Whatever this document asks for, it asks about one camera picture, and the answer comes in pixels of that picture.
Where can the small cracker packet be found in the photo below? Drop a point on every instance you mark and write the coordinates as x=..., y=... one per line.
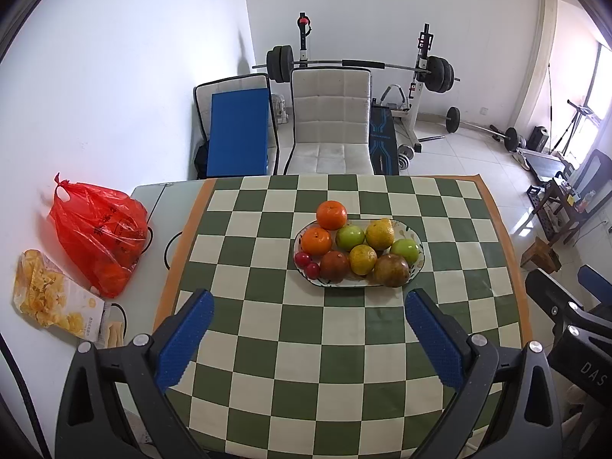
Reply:
x=112, y=332

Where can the white barbell rack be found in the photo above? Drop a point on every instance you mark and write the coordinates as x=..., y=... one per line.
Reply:
x=420, y=86

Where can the chair with blue board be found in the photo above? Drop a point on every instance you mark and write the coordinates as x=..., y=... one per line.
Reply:
x=203, y=105

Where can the yellow-orange citrus fruit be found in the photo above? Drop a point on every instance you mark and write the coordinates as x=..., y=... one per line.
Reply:
x=363, y=259

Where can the floral oval ceramic plate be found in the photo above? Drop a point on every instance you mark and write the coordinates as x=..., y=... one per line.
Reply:
x=357, y=282

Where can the yellow citrus fruit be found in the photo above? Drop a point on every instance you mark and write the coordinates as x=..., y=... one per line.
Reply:
x=380, y=233

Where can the green apple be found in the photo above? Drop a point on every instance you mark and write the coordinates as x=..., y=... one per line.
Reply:
x=407, y=248
x=350, y=237

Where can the orange tangerine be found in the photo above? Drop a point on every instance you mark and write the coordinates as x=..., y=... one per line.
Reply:
x=316, y=241
x=331, y=215

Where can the barbell with small plates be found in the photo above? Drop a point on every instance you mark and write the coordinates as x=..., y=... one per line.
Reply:
x=453, y=119

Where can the small red fruit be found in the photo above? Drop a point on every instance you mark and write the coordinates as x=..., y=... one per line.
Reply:
x=302, y=259
x=313, y=270

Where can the yellow snack packet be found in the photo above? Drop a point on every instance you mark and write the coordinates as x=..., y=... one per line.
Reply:
x=52, y=296

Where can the black blue weight bench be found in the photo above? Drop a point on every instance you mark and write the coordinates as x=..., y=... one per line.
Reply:
x=384, y=141

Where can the small white fan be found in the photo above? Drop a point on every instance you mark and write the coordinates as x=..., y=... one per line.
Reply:
x=280, y=110

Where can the black speaker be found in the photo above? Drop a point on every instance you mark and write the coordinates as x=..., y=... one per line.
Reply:
x=539, y=139

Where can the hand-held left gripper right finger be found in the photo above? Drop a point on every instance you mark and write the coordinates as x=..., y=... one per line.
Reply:
x=432, y=334

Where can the black office chair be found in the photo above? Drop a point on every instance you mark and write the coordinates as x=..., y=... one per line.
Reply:
x=593, y=172

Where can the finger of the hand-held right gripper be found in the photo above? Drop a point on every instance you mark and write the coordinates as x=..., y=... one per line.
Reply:
x=554, y=299
x=595, y=279

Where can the red plastic bag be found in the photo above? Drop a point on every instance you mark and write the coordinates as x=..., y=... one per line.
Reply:
x=100, y=234

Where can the blue board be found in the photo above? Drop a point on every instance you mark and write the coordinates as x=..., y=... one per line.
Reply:
x=239, y=134

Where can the white padded chair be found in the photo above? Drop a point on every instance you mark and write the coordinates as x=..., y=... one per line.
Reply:
x=330, y=124

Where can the wooden stool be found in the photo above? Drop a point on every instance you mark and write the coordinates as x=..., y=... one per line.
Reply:
x=540, y=254

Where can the dark orange round fruit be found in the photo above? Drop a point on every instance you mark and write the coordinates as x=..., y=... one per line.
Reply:
x=334, y=266

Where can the dumbbell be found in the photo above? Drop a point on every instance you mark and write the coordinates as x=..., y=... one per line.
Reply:
x=405, y=157

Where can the barbell with black plates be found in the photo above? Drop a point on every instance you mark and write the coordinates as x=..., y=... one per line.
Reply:
x=279, y=63

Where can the black bag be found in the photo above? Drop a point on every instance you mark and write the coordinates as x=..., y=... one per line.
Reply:
x=201, y=162

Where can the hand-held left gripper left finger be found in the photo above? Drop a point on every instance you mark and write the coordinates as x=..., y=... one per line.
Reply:
x=186, y=334

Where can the tripod stand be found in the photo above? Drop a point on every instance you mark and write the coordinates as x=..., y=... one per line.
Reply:
x=576, y=124

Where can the green checkered tablecloth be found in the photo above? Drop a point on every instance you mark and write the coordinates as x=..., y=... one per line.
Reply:
x=296, y=344

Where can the brown round fruit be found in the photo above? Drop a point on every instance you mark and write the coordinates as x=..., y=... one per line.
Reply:
x=391, y=270

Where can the dark cluttered shelf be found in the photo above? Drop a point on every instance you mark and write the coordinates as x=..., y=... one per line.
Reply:
x=557, y=210

